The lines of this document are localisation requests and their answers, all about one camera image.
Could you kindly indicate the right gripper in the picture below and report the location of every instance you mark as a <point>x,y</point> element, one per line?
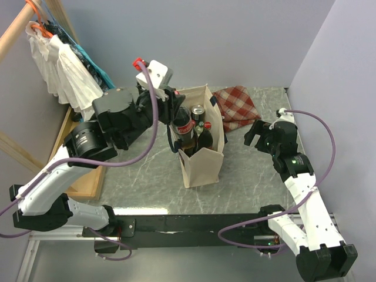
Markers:
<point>261,128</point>

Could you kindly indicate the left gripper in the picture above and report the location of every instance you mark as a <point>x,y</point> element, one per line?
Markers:
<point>167,107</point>

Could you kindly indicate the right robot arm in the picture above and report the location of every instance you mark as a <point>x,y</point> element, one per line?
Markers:
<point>320,250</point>

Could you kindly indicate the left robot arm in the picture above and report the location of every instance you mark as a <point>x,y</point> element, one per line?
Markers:
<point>43,205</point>

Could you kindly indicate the cream canvas tote bag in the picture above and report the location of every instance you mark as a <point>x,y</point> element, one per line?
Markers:
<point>204,165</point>

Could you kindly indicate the red plaid folded cloth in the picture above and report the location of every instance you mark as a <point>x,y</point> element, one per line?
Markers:
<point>236,107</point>

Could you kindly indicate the tall dark can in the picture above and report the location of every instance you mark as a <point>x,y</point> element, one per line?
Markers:
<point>198,113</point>

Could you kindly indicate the green cap bottle right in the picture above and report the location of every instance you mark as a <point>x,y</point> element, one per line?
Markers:
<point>199,127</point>

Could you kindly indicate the teal garment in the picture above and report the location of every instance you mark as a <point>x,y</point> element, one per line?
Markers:
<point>102,73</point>

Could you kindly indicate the wooden clothes rack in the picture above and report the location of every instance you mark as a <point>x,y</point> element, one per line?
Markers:
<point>89,186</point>

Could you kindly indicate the black base beam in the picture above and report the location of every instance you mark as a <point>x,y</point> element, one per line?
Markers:
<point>173,230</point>

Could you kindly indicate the white pleated garment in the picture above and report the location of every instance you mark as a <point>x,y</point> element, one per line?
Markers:
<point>65,75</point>

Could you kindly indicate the dark floral garment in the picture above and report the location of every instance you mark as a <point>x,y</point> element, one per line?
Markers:
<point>91,67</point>

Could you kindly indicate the orange hanger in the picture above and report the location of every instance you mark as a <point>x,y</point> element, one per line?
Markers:
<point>40,15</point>

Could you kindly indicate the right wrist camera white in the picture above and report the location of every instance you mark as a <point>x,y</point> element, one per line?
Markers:
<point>283,115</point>

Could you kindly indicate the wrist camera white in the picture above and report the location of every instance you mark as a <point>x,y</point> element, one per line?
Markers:
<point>283,115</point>
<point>159,74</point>

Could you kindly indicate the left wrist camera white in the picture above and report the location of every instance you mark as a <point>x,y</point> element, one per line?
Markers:
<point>159,74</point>

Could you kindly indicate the aluminium frame rail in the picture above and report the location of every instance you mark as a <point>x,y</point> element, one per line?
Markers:
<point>62,234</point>

